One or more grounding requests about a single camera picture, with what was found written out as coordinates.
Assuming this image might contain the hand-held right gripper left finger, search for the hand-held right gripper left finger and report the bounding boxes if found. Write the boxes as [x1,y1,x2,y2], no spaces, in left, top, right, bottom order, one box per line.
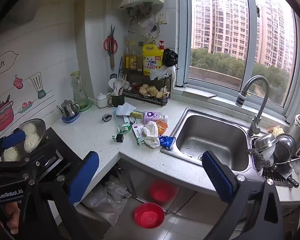
[20,151,100,240]

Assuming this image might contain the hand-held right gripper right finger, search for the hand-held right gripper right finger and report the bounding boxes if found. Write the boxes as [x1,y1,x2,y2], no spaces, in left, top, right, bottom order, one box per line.
[202,151,285,240]

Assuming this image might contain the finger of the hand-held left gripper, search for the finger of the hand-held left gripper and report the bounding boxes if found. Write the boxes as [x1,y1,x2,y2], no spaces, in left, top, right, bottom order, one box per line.
[0,156,42,180]
[0,130,27,163]

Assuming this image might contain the green white blister pack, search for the green white blister pack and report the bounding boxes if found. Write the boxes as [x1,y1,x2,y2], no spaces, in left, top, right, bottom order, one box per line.
[113,110,132,135]

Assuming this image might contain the blue plastic wrapper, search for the blue plastic wrapper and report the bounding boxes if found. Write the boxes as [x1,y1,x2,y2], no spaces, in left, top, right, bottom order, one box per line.
[159,135,177,151]

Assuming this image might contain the red plastic basin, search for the red plastic basin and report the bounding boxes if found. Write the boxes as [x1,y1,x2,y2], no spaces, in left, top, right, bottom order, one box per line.
[133,202,165,229]

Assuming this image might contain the person's left hand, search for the person's left hand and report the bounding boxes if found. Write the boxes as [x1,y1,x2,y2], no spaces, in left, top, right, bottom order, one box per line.
[4,202,22,233]

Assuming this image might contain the white steamed bun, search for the white steamed bun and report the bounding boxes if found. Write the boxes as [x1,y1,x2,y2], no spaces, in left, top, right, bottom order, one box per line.
[23,133,40,153]
[2,147,22,162]
[21,122,38,135]

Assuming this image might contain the metal wok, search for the metal wok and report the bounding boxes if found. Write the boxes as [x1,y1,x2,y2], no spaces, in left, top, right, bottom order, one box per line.
[0,118,47,162]

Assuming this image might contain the large white plastic bag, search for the large white plastic bag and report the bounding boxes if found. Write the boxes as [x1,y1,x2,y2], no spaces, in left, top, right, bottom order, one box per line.
[81,175,133,228]

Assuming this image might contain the stainless steel sink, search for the stainless steel sink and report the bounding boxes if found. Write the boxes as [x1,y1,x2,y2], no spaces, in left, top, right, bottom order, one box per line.
[160,107,268,173]

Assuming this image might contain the dark steel wool scrubber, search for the dark steel wool scrubber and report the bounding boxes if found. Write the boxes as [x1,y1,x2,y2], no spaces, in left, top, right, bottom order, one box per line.
[247,148,272,168]

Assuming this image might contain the dish drying rack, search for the dish drying rack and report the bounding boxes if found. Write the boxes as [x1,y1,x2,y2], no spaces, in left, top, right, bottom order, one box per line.
[261,165,294,187]

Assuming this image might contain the blue coaster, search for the blue coaster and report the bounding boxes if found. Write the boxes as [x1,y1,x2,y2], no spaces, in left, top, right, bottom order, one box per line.
[62,112,80,124]

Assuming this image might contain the steel bowl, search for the steel bowl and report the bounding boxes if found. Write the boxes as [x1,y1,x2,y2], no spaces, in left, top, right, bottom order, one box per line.
[274,133,297,162]
[254,133,277,155]

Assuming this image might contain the steel teapot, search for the steel teapot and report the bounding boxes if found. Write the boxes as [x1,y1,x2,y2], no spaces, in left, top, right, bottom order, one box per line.
[56,99,80,118]

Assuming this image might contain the white green medicine box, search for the white green medicine box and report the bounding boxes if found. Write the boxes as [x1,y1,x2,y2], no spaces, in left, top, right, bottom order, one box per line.
[132,124,147,147]

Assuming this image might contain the green coaster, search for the green coaster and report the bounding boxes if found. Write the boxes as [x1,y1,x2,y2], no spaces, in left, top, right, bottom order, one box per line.
[78,101,92,112]

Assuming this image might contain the white crumpled bag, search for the white crumpled bag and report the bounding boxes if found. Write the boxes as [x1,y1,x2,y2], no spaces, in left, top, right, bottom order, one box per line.
[142,121,161,148]

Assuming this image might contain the yellowish cloth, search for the yellowish cloth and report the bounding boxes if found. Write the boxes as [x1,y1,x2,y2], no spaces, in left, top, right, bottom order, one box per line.
[267,125,285,137]

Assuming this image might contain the white ceramic jar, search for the white ceramic jar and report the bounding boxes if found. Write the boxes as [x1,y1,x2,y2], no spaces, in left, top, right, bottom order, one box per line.
[96,93,112,109]

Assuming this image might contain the orange net bag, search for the orange net bag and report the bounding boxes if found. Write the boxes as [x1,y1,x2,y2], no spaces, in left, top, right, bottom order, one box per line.
[155,119,168,135]

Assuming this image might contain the white tissue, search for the white tissue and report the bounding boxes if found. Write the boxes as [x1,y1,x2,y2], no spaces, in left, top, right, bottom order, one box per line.
[115,102,137,117]

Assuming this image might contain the black utensil holder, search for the black utensil holder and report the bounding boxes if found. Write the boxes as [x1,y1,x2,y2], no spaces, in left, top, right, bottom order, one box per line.
[111,92,125,107]

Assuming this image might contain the glass carafe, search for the glass carafe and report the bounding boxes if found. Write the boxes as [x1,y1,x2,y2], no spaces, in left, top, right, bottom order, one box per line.
[70,71,89,110]

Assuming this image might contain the steel faucet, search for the steel faucet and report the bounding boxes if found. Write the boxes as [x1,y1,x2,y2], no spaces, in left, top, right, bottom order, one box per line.
[235,75,270,137]

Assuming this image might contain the purple label drink bottle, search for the purple label drink bottle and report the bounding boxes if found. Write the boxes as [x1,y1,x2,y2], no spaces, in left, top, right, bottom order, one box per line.
[141,111,168,125]

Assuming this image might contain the small white plastic bag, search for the small white plastic bag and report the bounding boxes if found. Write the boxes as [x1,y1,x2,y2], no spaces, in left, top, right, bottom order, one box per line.
[150,65,177,82]

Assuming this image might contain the black plastic bag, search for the black plastic bag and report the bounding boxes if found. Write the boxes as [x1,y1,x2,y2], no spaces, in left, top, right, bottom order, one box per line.
[162,48,178,67]

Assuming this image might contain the yellow detergent jug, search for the yellow detergent jug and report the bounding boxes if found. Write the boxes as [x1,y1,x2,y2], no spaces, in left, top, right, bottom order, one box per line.
[142,44,165,73]

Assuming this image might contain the clear hanging plastic bag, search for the clear hanging plastic bag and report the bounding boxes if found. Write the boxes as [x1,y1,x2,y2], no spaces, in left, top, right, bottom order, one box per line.
[137,15,157,38]

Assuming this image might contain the kitchen wall sticker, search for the kitchen wall sticker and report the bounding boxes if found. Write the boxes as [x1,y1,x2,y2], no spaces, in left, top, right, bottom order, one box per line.
[0,51,53,140]

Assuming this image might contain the black handled cleaver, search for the black handled cleaver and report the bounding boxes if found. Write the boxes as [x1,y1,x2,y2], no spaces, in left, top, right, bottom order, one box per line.
[280,170,300,189]

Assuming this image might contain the black wire rack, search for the black wire rack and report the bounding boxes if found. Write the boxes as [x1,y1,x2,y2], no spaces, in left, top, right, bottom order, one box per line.
[118,56,173,105]

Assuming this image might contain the red handled scissors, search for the red handled scissors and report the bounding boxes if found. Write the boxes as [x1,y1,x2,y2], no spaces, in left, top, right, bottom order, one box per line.
[103,24,119,55]

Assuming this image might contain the aluminium window frame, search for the aluminium window frame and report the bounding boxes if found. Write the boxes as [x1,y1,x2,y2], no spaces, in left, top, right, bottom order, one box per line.
[176,0,300,123]

